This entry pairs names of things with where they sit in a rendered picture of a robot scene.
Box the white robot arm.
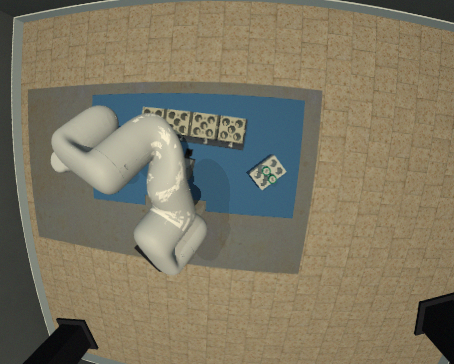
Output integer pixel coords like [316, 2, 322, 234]
[51, 105, 207, 275]

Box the blue bench mat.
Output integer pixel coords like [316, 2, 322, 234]
[92, 93, 305, 218]

